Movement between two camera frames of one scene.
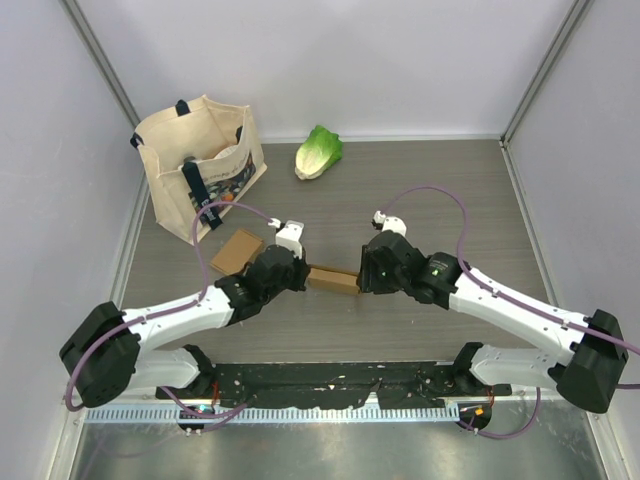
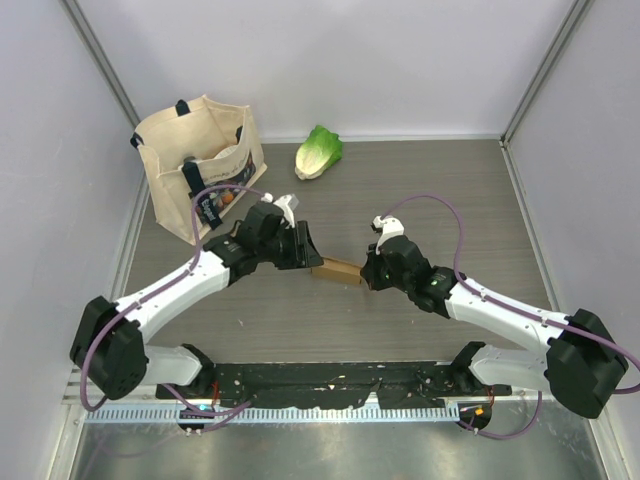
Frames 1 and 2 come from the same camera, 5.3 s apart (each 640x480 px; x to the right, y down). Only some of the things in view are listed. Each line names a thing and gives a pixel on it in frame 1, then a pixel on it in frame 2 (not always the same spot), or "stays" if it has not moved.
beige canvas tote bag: [198, 154] stays
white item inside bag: [227, 151] stays
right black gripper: [368, 280] stays
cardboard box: [330, 281] → [338, 271]
